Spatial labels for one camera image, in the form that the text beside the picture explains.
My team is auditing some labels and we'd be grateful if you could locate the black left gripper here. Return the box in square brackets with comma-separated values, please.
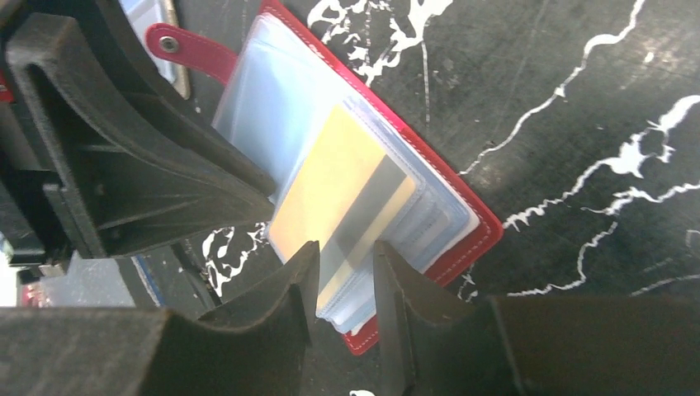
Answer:
[1, 1, 272, 277]

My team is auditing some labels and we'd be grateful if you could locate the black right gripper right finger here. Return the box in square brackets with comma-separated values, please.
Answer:
[373, 241, 699, 395]

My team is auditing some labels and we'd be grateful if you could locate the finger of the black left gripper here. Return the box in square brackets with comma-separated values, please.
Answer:
[92, 1, 276, 196]

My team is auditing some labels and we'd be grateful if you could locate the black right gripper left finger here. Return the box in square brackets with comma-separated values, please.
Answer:
[1, 242, 320, 395]

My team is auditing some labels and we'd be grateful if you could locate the red card holder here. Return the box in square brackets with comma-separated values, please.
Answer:
[143, 1, 503, 356]

